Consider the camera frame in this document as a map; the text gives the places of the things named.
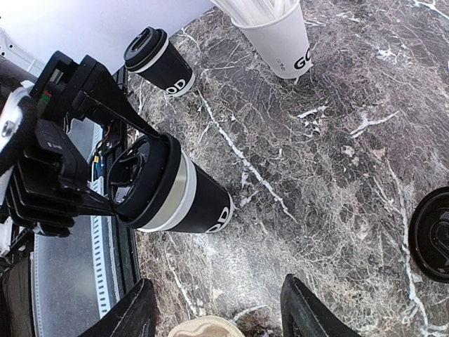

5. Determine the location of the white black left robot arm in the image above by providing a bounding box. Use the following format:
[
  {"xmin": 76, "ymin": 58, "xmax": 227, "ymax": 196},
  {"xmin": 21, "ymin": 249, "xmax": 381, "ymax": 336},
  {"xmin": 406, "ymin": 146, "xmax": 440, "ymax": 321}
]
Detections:
[{"xmin": 1, "ymin": 30, "xmax": 159, "ymax": 199}]

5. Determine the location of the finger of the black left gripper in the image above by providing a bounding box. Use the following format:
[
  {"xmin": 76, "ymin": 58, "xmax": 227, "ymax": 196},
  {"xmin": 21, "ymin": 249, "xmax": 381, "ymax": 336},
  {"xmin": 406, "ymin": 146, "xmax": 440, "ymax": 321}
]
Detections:
[{"xmin": 69, "ymin": 187, "xmax": 115, "ymax": 218}]

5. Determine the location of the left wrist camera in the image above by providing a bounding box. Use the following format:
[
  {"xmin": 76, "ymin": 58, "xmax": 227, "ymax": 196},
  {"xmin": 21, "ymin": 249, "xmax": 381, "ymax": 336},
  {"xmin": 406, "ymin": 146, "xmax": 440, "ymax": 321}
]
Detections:
[{"xmin": 0, "ymin": 87, "xmax": 91, "ymax": 239}]

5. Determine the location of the stack of black lids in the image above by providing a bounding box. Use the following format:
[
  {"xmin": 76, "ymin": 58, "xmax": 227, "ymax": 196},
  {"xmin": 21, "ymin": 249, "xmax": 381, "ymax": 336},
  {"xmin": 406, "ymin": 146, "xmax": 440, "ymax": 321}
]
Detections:
[{"xmin": 408, "ymin": 187, "xmax": 448, "ymax": 284}]

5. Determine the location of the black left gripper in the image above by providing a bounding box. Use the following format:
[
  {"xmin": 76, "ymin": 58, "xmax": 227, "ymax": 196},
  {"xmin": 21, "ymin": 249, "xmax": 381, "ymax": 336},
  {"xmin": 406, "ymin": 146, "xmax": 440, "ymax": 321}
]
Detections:
[{"xmin": 31, "ymin": 51, "xmax": 160, "ymax": 138}]

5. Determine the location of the black and white paper cup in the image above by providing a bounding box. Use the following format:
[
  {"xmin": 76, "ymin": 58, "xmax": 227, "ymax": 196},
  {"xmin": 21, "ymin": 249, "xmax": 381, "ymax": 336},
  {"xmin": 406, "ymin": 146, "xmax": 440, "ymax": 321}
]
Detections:
[{"xmin": 129, "ymin": 38, "xmax": 196, "ymax": 97}]

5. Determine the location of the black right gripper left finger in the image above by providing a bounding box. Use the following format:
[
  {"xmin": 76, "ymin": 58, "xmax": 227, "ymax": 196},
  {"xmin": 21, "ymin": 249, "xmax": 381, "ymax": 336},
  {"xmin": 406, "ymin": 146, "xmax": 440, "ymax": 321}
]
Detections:
[{"xmin": 80, "ymin": 278, "xmax": 156, "ymax": 337}]

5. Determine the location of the bundle of wrapped straws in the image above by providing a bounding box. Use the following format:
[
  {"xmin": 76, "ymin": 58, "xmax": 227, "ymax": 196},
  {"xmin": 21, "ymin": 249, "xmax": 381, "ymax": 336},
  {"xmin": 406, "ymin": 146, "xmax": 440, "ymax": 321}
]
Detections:
[{"xmin": 210, "ymin": 0, "xmax": 300, "ymax": 27}]

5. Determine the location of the white slotted cable duct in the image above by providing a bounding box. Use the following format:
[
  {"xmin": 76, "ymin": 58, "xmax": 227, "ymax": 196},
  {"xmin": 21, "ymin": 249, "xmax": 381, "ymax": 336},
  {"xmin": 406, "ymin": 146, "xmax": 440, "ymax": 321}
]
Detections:
[{"xmin": 91, "ymin": 124, "xmax": 111, "ymax": 319}]

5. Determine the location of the brown cardboard cup carrier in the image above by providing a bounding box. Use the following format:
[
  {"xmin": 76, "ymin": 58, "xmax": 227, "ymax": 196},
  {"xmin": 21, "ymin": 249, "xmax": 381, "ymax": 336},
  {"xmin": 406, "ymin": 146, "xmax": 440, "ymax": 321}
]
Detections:
[{"xmin": 168, "ymin": 316, "xmax": 244, "ymax": 337}]

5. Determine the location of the black table edge rail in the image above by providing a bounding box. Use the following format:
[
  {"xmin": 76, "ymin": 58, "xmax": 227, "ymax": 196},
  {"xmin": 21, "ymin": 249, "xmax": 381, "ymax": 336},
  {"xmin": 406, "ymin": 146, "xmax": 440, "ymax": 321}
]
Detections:
[{"xmin": 108, "ymin": 66, "xmax": 141, "ymax": 299}]

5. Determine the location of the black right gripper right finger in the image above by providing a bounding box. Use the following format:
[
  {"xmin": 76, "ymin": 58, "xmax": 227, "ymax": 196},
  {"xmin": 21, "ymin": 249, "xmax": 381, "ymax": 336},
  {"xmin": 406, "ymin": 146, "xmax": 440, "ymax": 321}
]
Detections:
[{"xmin": 280, "ymin": 274, "xmax": 360, "ymax": 337}]

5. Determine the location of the white cup holding straws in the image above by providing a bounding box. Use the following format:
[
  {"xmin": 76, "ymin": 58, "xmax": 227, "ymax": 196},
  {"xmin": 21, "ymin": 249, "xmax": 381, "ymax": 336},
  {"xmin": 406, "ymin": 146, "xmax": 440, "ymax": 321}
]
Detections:
[{"xmin": 232, "ymin": 1, "xmax": 312, "ymax": 79}]

